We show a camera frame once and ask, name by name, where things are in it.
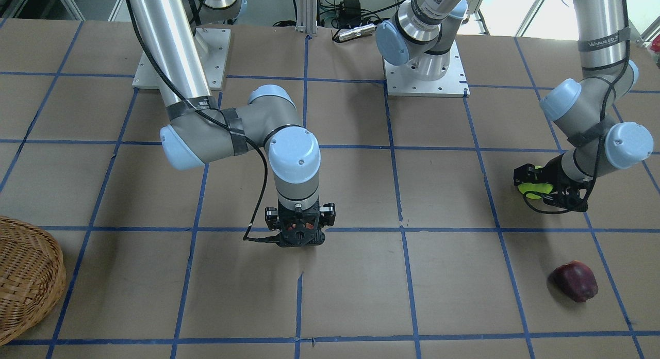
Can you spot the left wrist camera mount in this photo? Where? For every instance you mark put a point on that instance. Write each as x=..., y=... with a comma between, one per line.
x=574, y=201

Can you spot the silver metal cylinder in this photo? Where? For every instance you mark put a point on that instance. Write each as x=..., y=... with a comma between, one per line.
x=345, y=34

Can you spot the green apple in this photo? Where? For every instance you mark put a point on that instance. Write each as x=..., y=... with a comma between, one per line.
x=542, y=187

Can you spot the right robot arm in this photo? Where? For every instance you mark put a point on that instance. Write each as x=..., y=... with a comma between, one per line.
x=200, y=132

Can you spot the dark red apple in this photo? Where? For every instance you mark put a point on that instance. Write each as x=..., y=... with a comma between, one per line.
x=576, y=280

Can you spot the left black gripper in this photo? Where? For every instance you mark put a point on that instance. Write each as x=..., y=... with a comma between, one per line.
x=553, y=174

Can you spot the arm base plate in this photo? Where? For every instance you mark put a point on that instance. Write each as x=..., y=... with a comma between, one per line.
x=212, y=46
x=428, y=75

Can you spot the black power adapter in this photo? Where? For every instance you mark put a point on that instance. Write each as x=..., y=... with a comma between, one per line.
x=349, y=9

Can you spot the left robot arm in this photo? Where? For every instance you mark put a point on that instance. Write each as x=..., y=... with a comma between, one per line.
x=422, y=30

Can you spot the wicker basket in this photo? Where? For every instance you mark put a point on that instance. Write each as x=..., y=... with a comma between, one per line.
x=33, y=276

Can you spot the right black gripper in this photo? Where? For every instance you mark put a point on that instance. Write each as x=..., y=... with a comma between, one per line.
x=271, y=217

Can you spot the aluminium frame post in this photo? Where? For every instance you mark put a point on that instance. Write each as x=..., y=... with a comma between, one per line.
x=306, y=17

